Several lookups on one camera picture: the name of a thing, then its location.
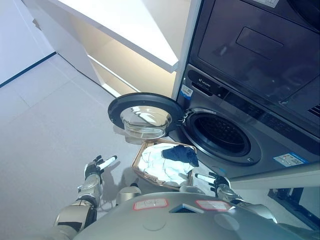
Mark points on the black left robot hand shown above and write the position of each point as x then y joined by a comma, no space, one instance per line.
93,166

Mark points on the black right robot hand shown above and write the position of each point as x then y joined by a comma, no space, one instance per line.
220,181

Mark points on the dark blue cloth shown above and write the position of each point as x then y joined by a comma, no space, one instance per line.
180,153

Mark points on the white cloth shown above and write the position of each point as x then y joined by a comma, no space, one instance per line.
155,160

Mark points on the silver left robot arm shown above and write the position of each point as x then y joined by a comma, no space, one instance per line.
87,191

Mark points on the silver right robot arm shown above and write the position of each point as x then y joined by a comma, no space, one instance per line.
255,210

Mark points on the brown woven laundry basket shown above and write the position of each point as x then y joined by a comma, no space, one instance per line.
136,163

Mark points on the grey front-load washing machine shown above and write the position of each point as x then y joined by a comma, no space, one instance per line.
265,125

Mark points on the round washing machine door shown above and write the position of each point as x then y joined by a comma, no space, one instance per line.
140,98

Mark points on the silver right robot leg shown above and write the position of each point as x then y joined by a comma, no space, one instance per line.
191,189

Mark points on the silver robot leg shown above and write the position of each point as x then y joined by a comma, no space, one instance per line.
127,195
191,189

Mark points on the silver left robot leg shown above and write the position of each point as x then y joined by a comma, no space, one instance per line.
127,195

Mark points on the white ledge board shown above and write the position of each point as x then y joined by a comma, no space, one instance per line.
275,182

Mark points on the silver robot torso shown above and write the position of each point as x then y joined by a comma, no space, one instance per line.
175,225

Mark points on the wide blue white label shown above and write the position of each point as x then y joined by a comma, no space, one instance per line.
291,160

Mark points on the black metal stand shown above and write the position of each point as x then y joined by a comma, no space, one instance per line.
295,200

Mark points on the small blue white label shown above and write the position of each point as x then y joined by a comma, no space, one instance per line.
187,90

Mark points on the dark baseboard strip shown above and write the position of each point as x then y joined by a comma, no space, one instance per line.
27,70

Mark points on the dark grey dryer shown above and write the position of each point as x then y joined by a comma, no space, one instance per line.
250,50

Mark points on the white shelving cabinet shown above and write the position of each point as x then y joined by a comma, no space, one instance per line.
130,22

